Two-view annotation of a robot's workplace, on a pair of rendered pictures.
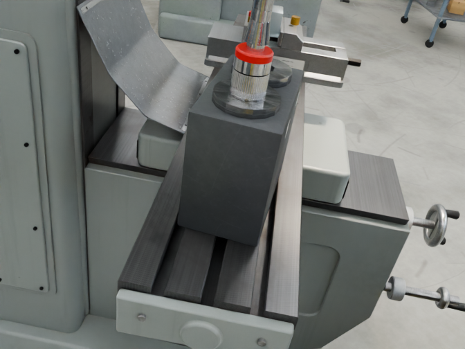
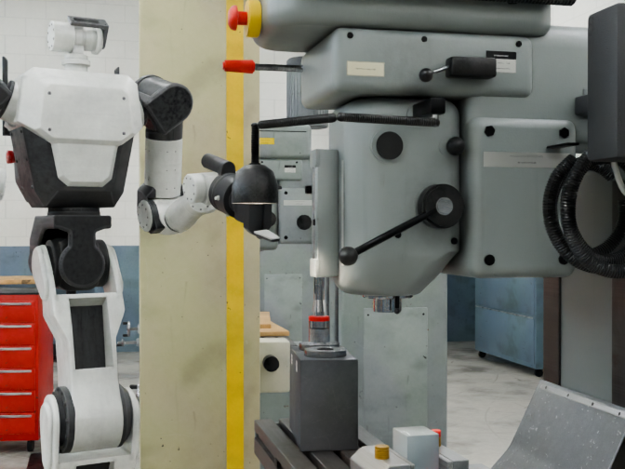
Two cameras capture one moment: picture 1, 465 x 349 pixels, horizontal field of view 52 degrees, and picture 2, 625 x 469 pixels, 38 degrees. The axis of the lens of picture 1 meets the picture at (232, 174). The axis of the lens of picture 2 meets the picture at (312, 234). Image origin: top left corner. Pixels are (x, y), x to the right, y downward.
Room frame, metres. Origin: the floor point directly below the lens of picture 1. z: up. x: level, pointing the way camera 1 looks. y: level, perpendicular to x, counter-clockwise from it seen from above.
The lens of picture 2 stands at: (2.50, -0.56, 1.42)
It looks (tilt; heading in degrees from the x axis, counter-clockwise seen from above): 1 degrees down; 164
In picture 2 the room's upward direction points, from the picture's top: straight up
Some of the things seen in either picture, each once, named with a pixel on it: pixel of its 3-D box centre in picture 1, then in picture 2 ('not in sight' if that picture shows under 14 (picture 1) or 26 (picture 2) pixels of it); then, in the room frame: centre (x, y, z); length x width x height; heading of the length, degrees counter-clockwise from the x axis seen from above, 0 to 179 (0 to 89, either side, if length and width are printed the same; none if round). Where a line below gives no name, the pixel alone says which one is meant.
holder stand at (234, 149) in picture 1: (244, 140); (322, 392); (0.62, -0.01, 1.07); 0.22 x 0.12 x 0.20; 171
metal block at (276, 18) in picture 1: (270, 20); (415, 449); (1.20, -0.03, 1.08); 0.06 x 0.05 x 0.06; 0
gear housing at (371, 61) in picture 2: not in sight; (411, 74); (1.06, 0.02, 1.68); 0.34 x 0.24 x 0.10; 88
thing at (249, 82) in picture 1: (250, 75); (319, 331); (0.57, 0.00, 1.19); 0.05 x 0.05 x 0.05
